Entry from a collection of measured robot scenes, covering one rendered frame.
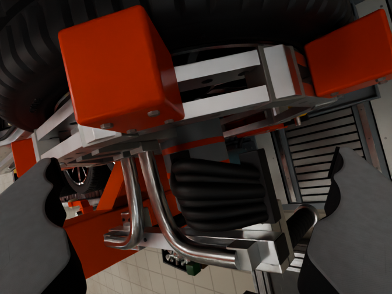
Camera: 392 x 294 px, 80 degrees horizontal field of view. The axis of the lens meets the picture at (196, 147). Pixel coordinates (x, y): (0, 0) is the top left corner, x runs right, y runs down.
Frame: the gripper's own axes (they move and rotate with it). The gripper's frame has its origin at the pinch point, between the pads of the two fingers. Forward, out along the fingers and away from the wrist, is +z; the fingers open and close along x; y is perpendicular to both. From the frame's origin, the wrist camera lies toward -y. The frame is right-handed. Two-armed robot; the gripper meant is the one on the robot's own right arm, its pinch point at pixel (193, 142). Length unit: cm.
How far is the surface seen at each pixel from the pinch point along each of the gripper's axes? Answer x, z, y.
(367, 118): 66, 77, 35
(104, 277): -130, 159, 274
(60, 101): -20.4, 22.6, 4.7
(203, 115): 0.6, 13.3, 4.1
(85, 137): -12.7, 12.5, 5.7
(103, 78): -6.5, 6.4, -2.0
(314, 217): 20.9, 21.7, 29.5
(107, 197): -35, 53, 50
